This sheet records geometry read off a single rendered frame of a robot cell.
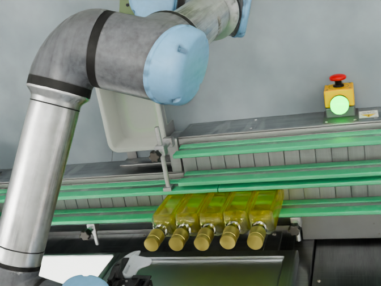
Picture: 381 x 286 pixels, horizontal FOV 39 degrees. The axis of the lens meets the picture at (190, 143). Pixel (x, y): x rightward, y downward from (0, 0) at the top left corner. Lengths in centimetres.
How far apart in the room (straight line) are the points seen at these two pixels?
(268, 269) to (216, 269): 13
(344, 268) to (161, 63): 78
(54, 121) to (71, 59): 9
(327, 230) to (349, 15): 54
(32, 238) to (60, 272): 65
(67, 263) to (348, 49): 91
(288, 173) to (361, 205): 19
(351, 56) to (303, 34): 13
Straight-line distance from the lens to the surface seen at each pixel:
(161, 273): 135
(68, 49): 79
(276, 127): 135
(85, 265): 147
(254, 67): 144
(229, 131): 137
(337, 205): 135
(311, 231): 143
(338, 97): 134
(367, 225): 142
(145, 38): 75
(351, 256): 139
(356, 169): 129
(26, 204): 82
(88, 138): 165
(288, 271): 126
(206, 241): 116
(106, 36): 77
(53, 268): 151
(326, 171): 129
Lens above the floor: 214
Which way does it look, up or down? 65 degrees down
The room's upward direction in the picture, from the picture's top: 141 degrees counter-clockwise
